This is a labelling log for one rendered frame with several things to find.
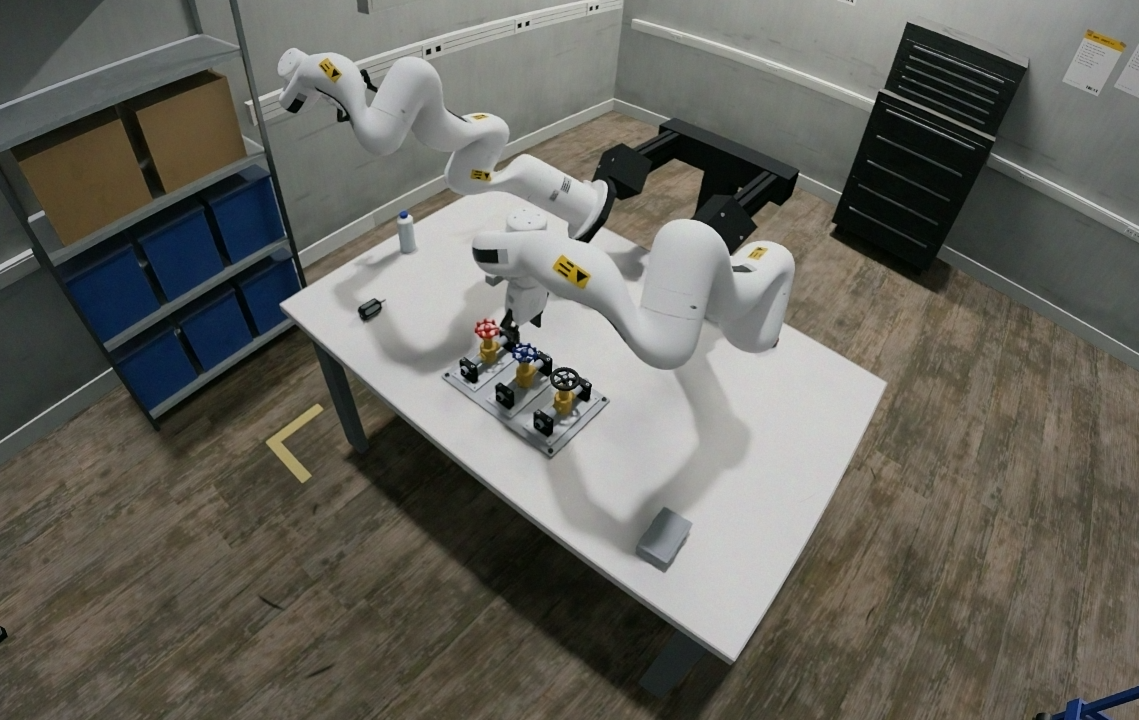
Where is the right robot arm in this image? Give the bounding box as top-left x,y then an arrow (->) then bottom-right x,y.
278,48 -> 607,239

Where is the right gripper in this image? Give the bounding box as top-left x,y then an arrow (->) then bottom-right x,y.
323,69 -> 378,122

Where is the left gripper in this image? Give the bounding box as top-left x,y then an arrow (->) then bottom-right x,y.
499,281 -> 549,345

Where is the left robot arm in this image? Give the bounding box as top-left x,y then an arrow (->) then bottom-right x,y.
472,208 -> 795,370

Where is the white bottle with blue cap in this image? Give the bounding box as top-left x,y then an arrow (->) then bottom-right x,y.
396,211 -> 416,253

